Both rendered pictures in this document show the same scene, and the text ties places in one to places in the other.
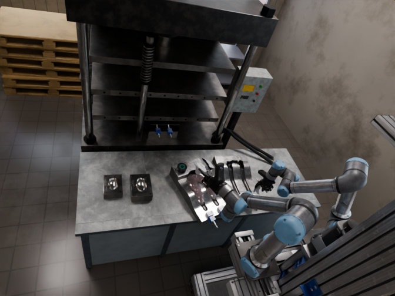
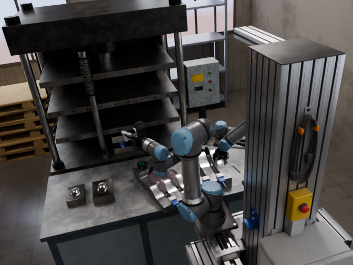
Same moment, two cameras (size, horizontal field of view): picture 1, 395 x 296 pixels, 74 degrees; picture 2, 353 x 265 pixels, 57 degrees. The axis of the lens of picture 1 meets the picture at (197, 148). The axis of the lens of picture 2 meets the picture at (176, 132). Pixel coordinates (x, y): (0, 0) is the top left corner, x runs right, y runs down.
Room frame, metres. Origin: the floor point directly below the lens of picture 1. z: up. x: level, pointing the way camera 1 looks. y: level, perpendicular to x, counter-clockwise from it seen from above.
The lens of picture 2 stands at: (-0.58, -0.80, 2.40)
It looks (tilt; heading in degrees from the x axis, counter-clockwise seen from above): 30 degrees down; 16
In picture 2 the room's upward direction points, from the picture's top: 5 degrees counter-clockwise
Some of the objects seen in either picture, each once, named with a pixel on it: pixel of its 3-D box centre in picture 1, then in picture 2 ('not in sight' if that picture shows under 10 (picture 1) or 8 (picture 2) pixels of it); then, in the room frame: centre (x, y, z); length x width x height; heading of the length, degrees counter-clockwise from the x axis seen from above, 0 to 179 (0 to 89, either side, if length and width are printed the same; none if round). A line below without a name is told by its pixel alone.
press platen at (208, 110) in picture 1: (154, 93); (116, 112); (2.05, 0.56, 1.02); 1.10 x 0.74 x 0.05; 118
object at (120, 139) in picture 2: (160, 113); (125, 130); (1.96, 0.46, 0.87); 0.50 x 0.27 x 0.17; 28
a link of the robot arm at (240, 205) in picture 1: (235, 202); (158, 151); (0.82, -0.28, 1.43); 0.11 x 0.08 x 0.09; 55
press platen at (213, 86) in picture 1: (158, 70); (111, 88); (2.05, 0.56, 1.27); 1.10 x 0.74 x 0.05; 118
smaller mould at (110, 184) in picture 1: (113, 186); (76, 195); (1.04, 0.50, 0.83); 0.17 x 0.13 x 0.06; 28
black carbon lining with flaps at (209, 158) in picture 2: (237, 175); (203, 160); (1.48, -0.40, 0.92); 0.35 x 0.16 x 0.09; 28
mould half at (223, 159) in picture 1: (236, 177); (204, 164); (1.50, -0.40, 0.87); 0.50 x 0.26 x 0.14; 28
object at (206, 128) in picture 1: (152, 117); (121, 137); (2.00, 0.54, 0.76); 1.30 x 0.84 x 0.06; 118
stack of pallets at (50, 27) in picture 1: (53, 54); (35, 116); (2.94, 2.28, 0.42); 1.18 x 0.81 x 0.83; 119
